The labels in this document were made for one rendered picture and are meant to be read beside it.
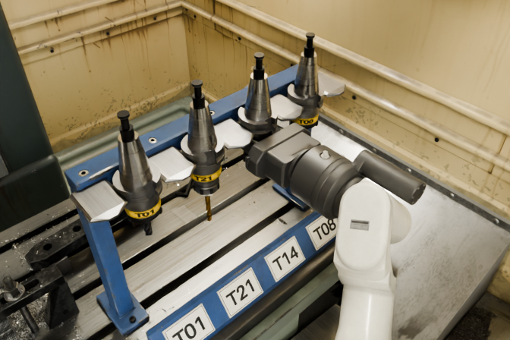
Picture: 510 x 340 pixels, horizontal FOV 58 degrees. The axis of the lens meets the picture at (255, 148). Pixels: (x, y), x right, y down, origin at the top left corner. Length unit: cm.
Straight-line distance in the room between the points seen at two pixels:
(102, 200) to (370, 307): 36
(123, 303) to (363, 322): 43
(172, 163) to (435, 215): 72
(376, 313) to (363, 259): 7
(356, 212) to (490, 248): 61
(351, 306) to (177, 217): 52
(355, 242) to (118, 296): 43
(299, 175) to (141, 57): 118
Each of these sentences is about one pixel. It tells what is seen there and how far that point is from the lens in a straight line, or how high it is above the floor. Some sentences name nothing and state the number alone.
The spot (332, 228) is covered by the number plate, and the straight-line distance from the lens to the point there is 96.
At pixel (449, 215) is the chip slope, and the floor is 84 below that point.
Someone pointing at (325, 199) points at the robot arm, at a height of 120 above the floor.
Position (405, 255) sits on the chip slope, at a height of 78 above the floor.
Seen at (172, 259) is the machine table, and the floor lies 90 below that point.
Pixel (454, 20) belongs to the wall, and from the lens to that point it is 105.
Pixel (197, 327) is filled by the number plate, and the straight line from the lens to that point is 83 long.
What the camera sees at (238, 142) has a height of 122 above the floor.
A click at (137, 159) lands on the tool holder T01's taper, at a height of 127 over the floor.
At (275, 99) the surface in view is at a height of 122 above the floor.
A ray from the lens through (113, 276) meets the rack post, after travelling 80.
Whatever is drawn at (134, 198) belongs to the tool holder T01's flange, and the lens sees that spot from 64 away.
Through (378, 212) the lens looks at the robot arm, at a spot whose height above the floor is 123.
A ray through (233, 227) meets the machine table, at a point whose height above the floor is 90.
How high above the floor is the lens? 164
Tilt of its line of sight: 39 degrees down
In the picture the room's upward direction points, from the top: straight up
